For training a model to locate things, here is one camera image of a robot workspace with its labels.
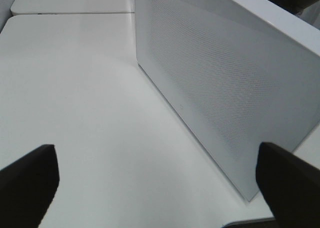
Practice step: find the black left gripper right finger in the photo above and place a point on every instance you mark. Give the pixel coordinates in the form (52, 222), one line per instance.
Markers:
(289, 185)

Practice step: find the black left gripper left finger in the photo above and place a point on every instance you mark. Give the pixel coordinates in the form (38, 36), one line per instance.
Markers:
(28, 187)

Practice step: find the white microwave door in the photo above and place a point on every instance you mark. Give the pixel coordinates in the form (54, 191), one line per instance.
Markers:
(234, 79)

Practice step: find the white microwave oven body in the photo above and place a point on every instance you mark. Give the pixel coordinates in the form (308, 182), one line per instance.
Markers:
(284, 21)

